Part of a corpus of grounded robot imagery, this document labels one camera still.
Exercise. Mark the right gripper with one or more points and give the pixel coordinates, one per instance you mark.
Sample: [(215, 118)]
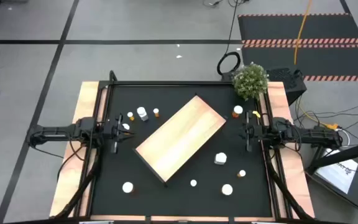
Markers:
[(255, 132)]

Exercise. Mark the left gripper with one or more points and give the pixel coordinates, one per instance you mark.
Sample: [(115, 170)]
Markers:
[(109, 130)]

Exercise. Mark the small orange pill bottle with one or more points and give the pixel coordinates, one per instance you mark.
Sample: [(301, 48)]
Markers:
[(130, 115), (156, 112), (241, 173)]

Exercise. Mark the white supplement bottle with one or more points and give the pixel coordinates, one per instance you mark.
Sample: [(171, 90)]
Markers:
[(220, 158), (142, 112)]

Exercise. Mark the white round cap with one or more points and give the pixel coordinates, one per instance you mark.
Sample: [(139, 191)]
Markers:
[(128, 187)]

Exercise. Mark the small white cap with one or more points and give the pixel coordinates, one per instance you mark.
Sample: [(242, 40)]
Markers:
[(193, 183)]

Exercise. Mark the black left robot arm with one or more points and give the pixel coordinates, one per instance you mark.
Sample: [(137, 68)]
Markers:
[(57, 132)]

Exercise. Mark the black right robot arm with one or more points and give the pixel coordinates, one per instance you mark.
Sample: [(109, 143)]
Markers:
[(309, 135)]

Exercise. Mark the yellow tape tag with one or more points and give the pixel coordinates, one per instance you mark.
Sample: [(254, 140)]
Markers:
[(256, 114)]

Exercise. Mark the green potted plant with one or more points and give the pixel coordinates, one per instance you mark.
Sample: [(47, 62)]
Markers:
[(250, 81)]

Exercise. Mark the black perforated computer tower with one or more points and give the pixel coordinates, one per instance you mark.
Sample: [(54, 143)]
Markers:
[(286, 84)]

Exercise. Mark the yellow power plug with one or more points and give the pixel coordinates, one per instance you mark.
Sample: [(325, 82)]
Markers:
[(331, 126)]

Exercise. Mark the black striped floor mat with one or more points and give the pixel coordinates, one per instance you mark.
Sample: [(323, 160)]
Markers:
[(303, 59)]

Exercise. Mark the white printed sheet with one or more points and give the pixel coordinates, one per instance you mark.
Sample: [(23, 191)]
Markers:
[(337, 174)]

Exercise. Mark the black side stand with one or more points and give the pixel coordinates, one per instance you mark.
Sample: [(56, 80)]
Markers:
[(346, 154)]

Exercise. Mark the black arched corner bracket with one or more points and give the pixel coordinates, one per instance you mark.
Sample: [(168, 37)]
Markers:
[(113, 76)]

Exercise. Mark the black table edge frame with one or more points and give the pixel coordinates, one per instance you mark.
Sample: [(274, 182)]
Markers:
[(166, 83)]

